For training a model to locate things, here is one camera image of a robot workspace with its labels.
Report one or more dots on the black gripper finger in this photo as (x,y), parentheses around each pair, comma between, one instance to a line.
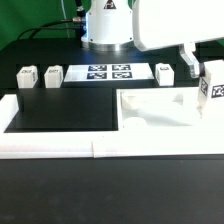
(186,51)

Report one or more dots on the white square tabletop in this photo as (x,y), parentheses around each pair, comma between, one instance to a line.
(157,107)

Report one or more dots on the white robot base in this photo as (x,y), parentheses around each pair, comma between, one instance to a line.
(108,26)

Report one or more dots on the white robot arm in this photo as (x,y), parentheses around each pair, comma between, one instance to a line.
(164,23)

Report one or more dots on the white marker board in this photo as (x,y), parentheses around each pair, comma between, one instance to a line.
(108,72)

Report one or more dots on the white U-shaped obstacle fence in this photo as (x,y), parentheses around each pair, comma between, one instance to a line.
(205,138)

